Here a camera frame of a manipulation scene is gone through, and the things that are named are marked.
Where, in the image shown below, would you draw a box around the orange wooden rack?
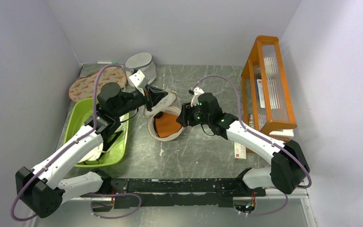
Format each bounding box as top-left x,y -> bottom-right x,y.
241,35 -> 297,142

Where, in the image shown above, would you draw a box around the green white marker pen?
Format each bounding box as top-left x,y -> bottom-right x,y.
97,61 -> 118,65

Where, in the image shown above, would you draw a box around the floral patterned fabric pad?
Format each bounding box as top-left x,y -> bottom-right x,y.
69,67 -> 127,102

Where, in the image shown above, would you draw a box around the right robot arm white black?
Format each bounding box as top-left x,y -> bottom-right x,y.
176,88 -> 310,196

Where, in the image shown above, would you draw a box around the green plastic basin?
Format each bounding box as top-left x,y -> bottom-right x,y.
60,98 -> 129,168

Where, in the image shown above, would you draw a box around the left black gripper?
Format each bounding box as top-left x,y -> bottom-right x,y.
113,83 -> 168,118

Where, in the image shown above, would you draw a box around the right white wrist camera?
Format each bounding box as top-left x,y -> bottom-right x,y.
190,87 -> 204,107

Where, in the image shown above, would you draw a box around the white mesh laundry bag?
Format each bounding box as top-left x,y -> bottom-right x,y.
125,52 -> 157,84

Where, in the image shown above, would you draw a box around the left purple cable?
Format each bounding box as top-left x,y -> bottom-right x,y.
10,64 -> 143,222

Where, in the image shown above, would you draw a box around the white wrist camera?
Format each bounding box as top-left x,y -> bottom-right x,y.
190,87 -> 204,107
128,70 -> 149,93

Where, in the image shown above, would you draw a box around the orange bra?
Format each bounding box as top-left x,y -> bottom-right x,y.
153,112 -> 182,138

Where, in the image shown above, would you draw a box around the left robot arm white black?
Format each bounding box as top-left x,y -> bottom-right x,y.
15,82 -> 177,218

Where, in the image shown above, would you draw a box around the white bras in basin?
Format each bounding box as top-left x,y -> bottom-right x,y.
76,122 -> 129,167

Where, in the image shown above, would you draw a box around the purple cable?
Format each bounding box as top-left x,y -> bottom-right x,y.
10,64 -> 143,222
189,75 -> 312,218

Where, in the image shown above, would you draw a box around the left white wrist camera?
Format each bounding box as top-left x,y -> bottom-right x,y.
128,70 -> 149,93

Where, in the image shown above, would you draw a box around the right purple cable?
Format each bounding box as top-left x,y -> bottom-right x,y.
189,75 -> 312,218

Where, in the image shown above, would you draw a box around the beige mesh laundry bag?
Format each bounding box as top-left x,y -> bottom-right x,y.
143,90 -> 184,141

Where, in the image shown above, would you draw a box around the small white red box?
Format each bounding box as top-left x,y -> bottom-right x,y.
234,142 -> 247,160

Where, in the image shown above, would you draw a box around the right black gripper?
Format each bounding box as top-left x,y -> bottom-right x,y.
177,100 -> 211,127

